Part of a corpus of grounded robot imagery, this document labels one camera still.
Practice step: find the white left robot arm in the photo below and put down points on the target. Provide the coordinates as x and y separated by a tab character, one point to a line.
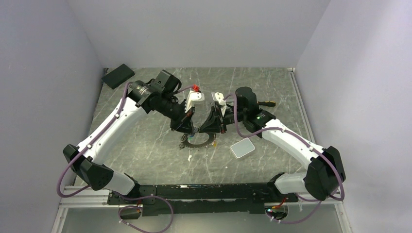
139	98

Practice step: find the black yellow handled screwdriver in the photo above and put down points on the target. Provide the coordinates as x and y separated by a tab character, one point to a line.
267	103

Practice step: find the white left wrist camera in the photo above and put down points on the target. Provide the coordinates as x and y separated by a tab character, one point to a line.
192	99

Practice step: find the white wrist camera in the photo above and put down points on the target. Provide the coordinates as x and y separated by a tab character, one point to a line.
192	99
220	99

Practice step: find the black flat box with sticker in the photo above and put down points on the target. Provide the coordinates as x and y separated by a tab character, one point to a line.
259	132

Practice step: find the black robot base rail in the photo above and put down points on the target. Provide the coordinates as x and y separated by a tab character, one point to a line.
163	199

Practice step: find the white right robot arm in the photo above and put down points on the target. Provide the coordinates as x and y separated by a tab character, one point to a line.
324	175

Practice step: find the aluminium frame rail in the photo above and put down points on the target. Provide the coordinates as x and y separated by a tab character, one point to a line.
88	198

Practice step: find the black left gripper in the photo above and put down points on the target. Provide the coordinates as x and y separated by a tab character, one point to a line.
184	121

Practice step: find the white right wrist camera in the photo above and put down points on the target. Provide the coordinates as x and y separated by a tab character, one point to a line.
220	99

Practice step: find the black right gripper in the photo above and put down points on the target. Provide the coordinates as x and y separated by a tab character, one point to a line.
213	124

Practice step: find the black box at rear left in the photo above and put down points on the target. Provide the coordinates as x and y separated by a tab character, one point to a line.
119	75

